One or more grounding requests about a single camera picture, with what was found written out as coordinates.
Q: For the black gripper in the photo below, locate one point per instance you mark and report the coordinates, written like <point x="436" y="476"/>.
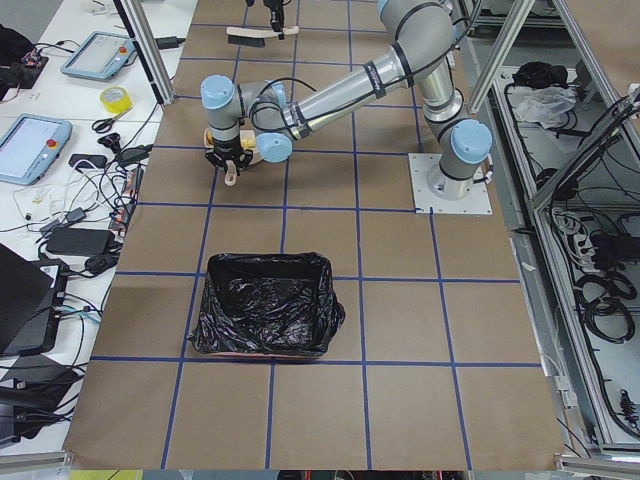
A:
<point x="275" y="11"/>
<point x="226" y="149"/>

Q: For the beige plastic dustpan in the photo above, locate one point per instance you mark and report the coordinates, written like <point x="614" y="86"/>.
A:
<point x="230" y="178"/>

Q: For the white hand brush black bristles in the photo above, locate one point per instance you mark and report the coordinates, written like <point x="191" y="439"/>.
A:
<point x="255" y="37"/>

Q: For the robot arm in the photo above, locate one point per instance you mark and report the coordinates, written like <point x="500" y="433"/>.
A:
<point x="251" y="119"/>

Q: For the bin with black bag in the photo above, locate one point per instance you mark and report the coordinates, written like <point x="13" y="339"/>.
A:
<point x="268" y="304"/>

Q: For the yellow tape roll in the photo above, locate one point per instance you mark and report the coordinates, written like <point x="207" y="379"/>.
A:
<point x="116" y="99"/>

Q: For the scissors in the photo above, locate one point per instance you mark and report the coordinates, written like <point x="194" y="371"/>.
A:
<point x="103" y="126"/>

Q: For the blue teach pendant far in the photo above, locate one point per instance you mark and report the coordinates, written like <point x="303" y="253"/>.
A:
<point x="100" y="57"/>

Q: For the blue teach pendant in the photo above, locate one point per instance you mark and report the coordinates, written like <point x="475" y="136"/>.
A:
<point x="100" y="57"/>
<point x="30" y="146"/>

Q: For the black power adapter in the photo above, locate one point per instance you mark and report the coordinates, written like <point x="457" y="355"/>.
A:
<point x="79" y="241"/>

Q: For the blue teach pendant near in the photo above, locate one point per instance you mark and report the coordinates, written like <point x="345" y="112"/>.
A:
<point x="30" y="146"/>

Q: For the black laptop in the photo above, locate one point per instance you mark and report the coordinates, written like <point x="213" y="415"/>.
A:
<point x="31" y="294"/>

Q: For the white cloth rag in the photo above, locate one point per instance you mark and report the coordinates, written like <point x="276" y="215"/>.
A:
<point x="548" y="107"/>

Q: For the aluminium frame post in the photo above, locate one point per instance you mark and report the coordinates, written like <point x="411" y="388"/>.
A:
<point x="138" y="28"/>

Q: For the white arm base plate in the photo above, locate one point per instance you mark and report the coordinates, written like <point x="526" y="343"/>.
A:
<point x="434" y="193"/>

